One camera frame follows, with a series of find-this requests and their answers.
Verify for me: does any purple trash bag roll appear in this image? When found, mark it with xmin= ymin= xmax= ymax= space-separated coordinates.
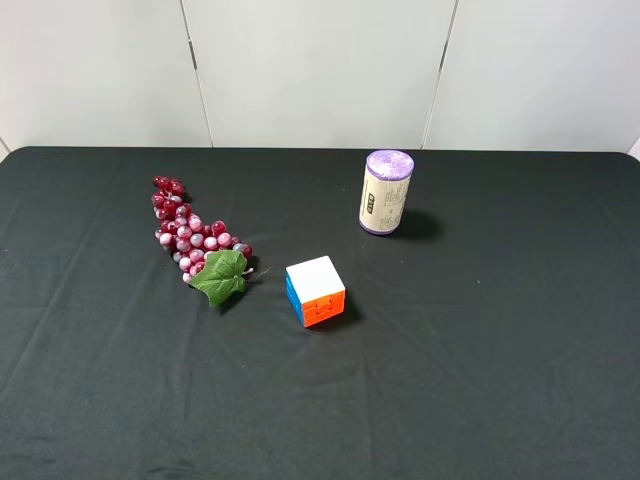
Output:
xmin=358 ymin=150 xmax=414 ymax=235

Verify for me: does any colourful puzzle cube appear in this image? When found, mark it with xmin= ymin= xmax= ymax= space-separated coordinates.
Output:
xmin=285 ymin=256 xmax=346 ymax=328

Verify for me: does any red artificial grape bunch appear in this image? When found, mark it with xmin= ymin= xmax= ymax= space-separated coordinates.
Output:
xmin=151 ymin=176 xmax=260 ymax=307

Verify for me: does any black tablecloth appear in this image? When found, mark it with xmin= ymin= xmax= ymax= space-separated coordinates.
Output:
xmin=1 ymin=147 xmax=639 ymax=479

